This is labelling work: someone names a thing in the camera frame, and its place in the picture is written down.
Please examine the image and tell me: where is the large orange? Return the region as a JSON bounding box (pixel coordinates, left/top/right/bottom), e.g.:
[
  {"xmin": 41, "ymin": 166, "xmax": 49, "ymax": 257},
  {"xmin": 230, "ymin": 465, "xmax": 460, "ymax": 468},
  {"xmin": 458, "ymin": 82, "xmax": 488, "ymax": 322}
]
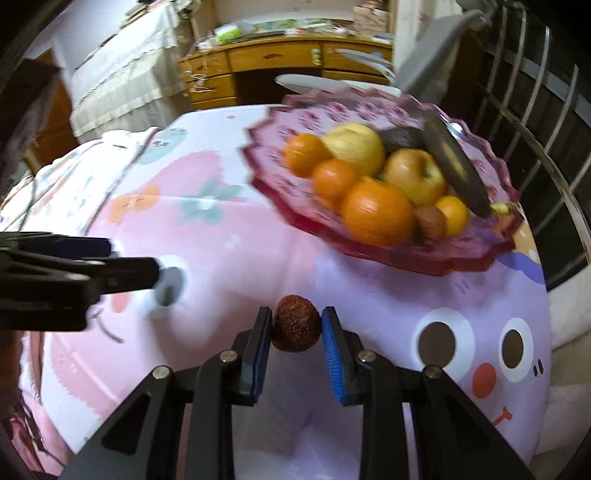
[
  {"xmin": 311, "ymin": 159, "xmax": 362, "ymax": 210},
  {"xmin": 341, "ymin": 179, "xmax": 415, "ymax": 247}
]

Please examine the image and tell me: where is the yellow wooden cabinet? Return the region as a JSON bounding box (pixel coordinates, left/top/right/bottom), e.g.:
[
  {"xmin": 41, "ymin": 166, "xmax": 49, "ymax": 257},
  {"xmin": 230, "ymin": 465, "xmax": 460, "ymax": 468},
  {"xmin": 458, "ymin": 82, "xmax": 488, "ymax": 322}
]
[{"xmin": 21, "ymin": 50, "xmax": 75, "ymax": 174}]

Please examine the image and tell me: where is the red yellow apple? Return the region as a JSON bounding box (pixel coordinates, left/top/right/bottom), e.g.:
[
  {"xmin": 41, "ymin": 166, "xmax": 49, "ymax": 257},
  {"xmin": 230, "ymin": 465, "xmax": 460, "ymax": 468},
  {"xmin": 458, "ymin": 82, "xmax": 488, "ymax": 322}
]
[{"xmin": 383, "ymin": 148, "xmax": 448, "ymax": 207}]

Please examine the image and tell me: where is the brown-spotted yellow pear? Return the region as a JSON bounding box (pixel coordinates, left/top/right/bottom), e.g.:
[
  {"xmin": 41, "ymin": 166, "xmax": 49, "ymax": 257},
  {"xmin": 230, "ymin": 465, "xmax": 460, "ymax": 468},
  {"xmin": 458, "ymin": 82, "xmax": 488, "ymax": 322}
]
[{"xmin": 322, "ymin": 123, "xmax": 386, "ymax": 177}]

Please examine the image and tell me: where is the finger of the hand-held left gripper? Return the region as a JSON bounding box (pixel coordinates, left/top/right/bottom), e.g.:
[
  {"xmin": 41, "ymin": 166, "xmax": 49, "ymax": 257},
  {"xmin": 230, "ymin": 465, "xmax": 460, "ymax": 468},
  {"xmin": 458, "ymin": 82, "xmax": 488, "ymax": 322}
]
[
  {"xmin": 0, "ymin": 232, "xmax": 112, "ymax": 262},
  {"xmin": 0, "ymin": 257, "xmax": 161, "ymax": 295}
]

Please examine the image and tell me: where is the brown wrinkled round fruit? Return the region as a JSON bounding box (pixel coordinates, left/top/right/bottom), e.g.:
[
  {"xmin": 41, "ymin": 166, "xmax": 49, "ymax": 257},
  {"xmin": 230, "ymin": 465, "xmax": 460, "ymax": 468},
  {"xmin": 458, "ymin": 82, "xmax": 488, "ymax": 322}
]
[{"xmin": 413, "ymin": 205, "xmax": 448, "ymax": 244}]

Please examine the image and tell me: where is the dark avocado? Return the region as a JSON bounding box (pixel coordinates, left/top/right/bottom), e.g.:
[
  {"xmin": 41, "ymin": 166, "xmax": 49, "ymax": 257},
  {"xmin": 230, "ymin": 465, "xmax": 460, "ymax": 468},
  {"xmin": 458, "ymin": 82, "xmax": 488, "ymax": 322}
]
[{"xmin": 379, "ymin": 126, "xmax": 424, "ymax": 154}]

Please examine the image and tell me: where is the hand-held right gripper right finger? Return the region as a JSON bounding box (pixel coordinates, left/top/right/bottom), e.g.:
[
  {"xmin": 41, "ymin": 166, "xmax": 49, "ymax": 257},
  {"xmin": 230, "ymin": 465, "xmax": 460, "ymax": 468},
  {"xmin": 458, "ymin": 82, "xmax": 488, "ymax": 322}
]
[{"xmin": 321, "ymin": 305, "xmax": 536, "ymax": 480}]

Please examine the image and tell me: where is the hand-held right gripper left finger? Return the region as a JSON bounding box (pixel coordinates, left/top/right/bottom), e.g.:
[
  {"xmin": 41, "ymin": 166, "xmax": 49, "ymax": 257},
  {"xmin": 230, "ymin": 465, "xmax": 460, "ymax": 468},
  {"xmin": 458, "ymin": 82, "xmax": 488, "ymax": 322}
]
[{"xmin": 60, "ymin": 305, "xmax": 274, "ymax": 480}]

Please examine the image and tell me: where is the metal railing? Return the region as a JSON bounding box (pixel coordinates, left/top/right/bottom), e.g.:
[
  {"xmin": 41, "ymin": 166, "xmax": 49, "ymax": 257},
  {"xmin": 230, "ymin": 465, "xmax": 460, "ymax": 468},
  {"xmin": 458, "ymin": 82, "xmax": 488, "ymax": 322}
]
[{"xmin": 455, "ymin": 0, "xmax": 591, "ymax": 289}]

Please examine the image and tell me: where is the black overripe banana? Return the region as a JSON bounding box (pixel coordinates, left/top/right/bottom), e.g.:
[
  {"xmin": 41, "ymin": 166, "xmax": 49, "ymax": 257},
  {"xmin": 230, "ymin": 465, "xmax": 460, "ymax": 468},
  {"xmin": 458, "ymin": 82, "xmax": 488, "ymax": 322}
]
[{"xmin": 421, "ymin": 116, "xmax": 519, "ymax": 220}]

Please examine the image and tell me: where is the grey chair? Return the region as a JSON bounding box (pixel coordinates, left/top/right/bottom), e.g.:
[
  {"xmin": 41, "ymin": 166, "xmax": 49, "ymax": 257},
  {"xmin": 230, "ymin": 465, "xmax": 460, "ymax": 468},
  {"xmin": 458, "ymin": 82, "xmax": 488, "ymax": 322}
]
[{"xmin": 275, "ymin": 8, "xmax": 492, "ymax": 99}]

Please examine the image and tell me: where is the bed with beige cover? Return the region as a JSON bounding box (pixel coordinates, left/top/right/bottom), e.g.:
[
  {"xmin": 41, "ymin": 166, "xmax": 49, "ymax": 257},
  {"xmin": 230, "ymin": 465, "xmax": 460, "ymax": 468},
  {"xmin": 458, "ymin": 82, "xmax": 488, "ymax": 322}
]
[{"xmin": 69, "ymin": 0, "xmax": 188, "ymax": 137}]

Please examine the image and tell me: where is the wooden desk with drawers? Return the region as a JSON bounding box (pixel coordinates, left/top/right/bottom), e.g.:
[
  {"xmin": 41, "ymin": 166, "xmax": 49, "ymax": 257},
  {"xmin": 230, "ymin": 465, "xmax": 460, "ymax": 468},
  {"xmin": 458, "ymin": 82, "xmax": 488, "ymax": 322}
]
[{"xmin": 179, "ymin": 36, "xmax": 396, "ymax": 110}]

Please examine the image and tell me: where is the orange with green stem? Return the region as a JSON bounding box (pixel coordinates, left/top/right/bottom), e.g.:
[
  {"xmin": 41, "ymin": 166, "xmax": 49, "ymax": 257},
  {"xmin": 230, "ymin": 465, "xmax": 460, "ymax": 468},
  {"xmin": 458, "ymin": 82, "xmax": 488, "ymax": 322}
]
[{"xmin": 283, "ymin": 133, "xmax": 332, "ymax": 178}]

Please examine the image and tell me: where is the dark red round fruit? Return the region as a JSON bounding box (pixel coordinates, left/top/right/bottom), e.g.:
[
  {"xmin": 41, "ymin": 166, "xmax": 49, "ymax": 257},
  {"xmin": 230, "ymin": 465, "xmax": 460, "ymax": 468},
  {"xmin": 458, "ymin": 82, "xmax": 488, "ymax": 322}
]
[{"xmin": 270, "ymin": 295, "xmax": 322, "ymax": 353}]

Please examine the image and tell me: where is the cartoon printed pink tablecloth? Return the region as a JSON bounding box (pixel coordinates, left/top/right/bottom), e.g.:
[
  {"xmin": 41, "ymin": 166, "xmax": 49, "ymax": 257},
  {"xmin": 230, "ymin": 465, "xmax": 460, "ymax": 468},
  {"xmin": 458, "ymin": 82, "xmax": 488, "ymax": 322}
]
[{"xmin": 0, "ymin": 104, "xmax": 552, "ymax": 480}]

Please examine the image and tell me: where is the small yellowish orange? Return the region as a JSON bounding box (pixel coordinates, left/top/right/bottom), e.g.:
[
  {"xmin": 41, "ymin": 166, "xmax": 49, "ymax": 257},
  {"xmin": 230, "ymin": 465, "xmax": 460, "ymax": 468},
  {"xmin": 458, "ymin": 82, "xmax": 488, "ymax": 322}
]
[{"xmin": 436, "ymin": 195, "xmax": 470, "ymax": 236}]

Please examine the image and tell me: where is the pink plastic tray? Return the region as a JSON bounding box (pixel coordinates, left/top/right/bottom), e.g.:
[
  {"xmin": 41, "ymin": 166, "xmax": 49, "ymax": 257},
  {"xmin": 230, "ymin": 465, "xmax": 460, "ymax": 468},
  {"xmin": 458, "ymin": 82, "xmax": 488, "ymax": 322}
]
[{"xmin": 242, "ymin": 88, "xmax": 525, "ymax": 277}]

